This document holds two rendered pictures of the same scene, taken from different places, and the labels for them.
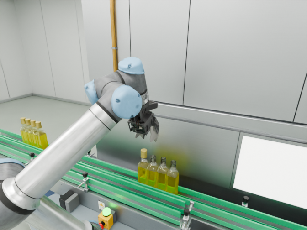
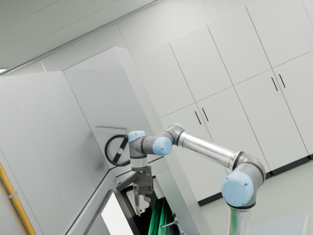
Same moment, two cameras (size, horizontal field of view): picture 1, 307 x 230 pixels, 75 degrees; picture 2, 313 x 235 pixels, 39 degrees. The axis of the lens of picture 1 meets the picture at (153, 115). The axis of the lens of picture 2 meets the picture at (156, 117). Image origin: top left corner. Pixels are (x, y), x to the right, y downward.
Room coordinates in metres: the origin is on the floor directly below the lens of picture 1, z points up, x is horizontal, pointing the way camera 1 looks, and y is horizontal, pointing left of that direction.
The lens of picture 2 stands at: (1.14, 1.90, 1.87)
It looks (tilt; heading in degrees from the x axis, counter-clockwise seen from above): 5 degrees down; 251
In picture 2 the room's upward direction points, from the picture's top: 25 degrees counter-clockwise
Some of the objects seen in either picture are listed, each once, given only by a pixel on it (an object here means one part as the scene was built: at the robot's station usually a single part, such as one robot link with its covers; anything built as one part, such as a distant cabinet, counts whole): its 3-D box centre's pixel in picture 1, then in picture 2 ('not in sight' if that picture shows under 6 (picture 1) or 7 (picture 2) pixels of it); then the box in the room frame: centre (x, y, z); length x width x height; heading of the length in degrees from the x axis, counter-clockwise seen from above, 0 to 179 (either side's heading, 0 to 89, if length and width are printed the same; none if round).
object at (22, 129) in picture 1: (26, 134); not in sight; (1.39, 0.98, 1.02); 0.06 x 0.06 x 0.28; 65
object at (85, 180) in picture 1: (83, 185); not in sight; (0.92, 0.40, 0.94); 0.07 x 0.04 x 0.13; 155
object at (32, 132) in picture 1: (36, 137); not in sight; (1.34, 0.88, 1.02); 0.06 x 0.06 x 0.28; 65
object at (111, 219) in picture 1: (107, 218); not in sight; (0.83, 0.25, 0.79); 0.07 x 0.07 x 0.07; 65
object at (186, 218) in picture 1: (187, 216); not in sight; (0.71, -0.17, 0.95); 0.17 x 0.03 x 0.12; 155
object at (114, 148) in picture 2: not in sight; (120, 150); (0.49, -0.97, 1.49); 0.21 x 0.05 x 0.21; 155
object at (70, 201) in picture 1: (69, 201); not in sight; (0.95, 0.51, 0.79); 0.08 x 0.08 x 0.08; 65
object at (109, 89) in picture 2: not in sight; (123, 113); (0.28, -1.28, 1.69); 0.70 x 0.37 x 0.89; 65
